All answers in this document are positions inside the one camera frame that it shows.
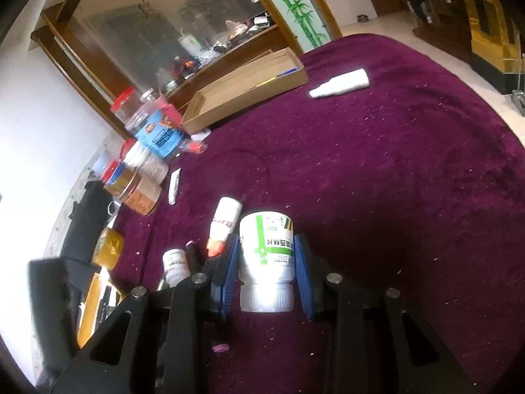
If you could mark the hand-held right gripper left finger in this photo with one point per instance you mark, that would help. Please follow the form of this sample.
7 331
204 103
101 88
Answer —
224 279

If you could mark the clear jar red lid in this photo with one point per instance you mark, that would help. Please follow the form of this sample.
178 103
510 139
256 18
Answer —
123 106

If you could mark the wooden framed mirror dresser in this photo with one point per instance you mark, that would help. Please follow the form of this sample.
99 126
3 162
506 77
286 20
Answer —
135 28

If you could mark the purple velvet tablecloth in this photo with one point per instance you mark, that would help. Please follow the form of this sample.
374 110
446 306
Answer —
389 172

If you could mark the white spray bottle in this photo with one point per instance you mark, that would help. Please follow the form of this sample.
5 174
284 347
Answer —
340 84

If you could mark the yellow shallow box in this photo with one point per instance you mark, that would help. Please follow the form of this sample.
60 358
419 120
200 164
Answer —
92 295

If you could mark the white bottle orange cap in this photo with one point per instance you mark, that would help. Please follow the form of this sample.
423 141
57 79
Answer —
225 217

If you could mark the clear jar blue label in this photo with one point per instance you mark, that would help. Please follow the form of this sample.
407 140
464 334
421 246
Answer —
158 135

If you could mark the black bag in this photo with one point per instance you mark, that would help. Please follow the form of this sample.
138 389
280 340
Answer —
86 225

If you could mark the metal bowl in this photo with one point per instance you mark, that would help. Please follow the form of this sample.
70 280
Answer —
363 17

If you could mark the bamboo painted panel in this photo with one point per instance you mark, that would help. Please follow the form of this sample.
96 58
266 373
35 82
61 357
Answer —
295 4

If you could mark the small white tube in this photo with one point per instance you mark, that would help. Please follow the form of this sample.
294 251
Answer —
174 186

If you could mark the gold black patterned furniture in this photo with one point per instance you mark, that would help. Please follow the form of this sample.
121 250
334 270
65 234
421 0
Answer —
488 24

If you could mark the loose purple cap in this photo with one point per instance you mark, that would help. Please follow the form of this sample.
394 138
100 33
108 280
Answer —
219 348

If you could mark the dark wooden cabinet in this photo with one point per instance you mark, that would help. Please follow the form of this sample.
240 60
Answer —
443 20

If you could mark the white pill bottle green label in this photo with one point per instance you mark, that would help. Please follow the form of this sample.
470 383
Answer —
266 262

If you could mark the cardboard tray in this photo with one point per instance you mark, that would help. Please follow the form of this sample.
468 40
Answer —
246 90

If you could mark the small orange white object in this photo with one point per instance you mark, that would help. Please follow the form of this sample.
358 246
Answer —
197 146

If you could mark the small white pill bottle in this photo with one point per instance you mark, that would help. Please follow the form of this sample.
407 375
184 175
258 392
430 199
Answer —
174 266

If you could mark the yellow tape roll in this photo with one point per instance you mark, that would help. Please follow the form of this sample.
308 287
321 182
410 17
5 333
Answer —
107 249

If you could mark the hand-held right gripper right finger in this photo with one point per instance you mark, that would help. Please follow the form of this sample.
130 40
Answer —
305 279

